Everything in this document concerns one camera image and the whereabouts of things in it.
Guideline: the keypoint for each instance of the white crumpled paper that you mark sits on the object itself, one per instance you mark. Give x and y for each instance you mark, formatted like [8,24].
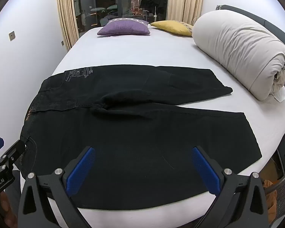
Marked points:
[282,94]

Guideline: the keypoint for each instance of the person's left hand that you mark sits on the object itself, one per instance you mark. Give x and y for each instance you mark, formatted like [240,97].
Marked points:
[6,211]

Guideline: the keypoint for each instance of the purple pillow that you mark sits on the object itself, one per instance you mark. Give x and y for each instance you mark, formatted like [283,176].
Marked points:
[124,27]

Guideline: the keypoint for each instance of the glass window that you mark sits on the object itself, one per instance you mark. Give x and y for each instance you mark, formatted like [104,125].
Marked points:
[102,2]

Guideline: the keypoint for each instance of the white bed mattress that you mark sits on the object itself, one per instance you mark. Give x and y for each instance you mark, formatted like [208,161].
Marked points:
[156,49]

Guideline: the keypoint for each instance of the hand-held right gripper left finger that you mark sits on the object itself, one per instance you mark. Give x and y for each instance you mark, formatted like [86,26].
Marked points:
[82,168]

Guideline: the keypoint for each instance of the rolled cream duvet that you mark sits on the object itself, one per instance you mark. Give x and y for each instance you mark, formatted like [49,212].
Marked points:
[237,49]

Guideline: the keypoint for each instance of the orange cloth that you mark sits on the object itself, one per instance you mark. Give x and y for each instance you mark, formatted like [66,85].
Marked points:
[269,194]

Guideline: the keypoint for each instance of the beige curtain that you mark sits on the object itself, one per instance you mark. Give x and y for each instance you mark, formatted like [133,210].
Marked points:
[185,0]
[66,14]

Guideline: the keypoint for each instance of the black pants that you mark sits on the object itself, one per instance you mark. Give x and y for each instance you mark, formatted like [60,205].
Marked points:
[133,135]

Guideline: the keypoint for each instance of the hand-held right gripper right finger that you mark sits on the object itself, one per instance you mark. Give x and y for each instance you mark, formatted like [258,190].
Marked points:
[205,171]

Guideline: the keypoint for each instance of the yellow pillow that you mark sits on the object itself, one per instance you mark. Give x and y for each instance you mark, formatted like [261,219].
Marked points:
[172,27]

